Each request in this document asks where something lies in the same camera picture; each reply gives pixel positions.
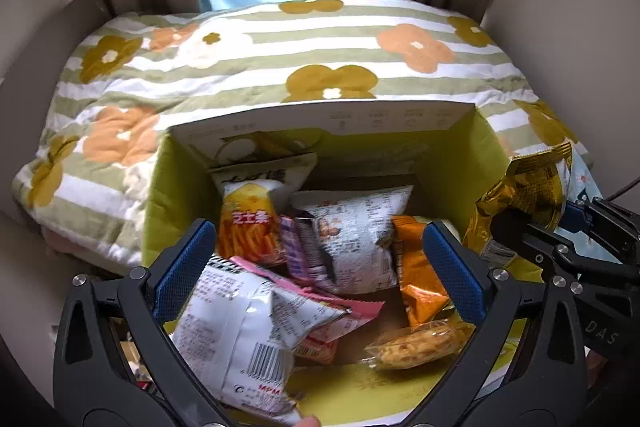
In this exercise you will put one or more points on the beige and orange snack bag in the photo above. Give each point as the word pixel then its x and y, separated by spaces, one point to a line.
pixel 422 292

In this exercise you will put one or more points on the grey newspaper-print snack bag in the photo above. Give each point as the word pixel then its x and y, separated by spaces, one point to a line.
pixel 356 230

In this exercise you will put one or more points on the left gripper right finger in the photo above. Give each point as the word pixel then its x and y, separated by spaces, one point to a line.
pixel 546 381

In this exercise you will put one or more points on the grey bed headboard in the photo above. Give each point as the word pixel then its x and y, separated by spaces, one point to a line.
pixel 28 88

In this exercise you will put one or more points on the light blue daisy tablecloth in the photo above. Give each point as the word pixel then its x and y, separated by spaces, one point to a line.
pixel 582 188

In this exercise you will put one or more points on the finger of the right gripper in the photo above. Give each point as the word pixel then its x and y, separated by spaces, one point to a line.
pixel 535 241
pixel 614 227

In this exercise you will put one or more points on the yellow-green cardboard box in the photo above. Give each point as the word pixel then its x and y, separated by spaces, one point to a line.
pixel 351 167

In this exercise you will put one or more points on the gold foil snack bag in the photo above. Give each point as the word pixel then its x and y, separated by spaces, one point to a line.
pixel 536 185

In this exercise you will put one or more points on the pink striped snack bag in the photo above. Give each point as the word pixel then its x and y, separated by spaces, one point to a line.
pixel 320 345

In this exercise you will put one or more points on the person's left hand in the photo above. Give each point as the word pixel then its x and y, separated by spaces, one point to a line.
pixel 309 421

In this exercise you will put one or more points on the floral striped duvet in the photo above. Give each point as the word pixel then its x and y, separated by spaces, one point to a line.
pixel 98 174

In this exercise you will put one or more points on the cheese stick snack bag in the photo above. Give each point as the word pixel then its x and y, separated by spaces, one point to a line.
pixel 252 198

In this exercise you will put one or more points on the purple chocolate snack packet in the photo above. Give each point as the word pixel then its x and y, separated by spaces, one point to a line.
pixel 308 262

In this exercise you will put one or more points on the silver Oishi snack bag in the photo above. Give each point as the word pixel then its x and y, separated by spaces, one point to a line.
pixel 238 334

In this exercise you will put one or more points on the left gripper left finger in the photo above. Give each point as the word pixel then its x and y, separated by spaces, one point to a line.
pixel 114 364

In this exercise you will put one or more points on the clear waffle cookie bag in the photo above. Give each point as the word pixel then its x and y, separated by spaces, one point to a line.
pixel 408 348

